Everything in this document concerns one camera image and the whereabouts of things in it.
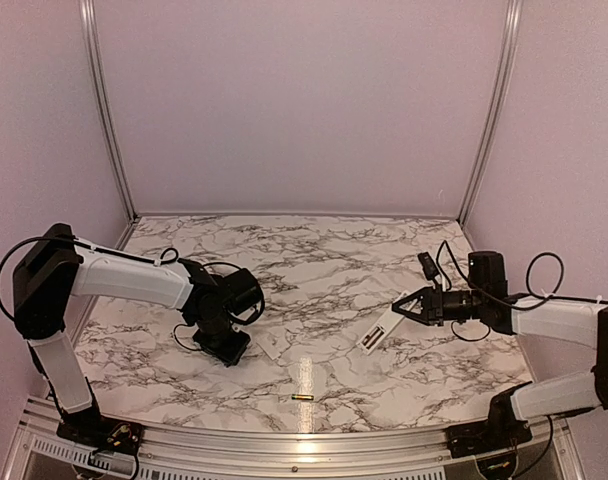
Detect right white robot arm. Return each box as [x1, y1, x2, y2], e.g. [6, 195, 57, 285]
[391, 251, 608, 448]

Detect green gold battery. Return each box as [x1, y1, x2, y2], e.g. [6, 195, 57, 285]
[291, 394, 314, 402]

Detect white remote control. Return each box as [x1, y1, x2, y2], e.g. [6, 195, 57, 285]
[356, 306, 406, 356]

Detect front aluminium rail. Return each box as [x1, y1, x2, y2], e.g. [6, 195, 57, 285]
[1, 399, 585, 479]

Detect white battery cover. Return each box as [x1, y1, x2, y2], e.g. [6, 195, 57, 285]
[255, 339, 281, 361]

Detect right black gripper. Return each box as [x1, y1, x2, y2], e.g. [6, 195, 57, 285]
[392, 284, 486, 326]

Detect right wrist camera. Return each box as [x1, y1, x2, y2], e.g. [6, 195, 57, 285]
[417, 252, 441, 287]

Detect right aluminium frame post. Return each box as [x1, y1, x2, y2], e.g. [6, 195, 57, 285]
[457, 0, 523, 229]

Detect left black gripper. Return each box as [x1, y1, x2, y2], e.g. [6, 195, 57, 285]
[193, 311, 251, 365]

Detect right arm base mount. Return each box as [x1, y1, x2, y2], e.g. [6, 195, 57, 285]
[446, 382, 533, 458]

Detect left aluminium frame post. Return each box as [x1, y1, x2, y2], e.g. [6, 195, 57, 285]
[79, 0, 138, 223]

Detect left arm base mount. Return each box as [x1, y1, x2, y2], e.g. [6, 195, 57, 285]
[51, 385, 144, 456]

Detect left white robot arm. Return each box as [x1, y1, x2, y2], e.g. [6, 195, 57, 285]
[7, 223, 265, 445]

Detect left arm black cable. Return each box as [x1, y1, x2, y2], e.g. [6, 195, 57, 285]
[0, 236, 265, 351]

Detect aluminium frame post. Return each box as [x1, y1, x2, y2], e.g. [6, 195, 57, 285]
[457, 0, 523, 229]
[79, 0, 138, 223]

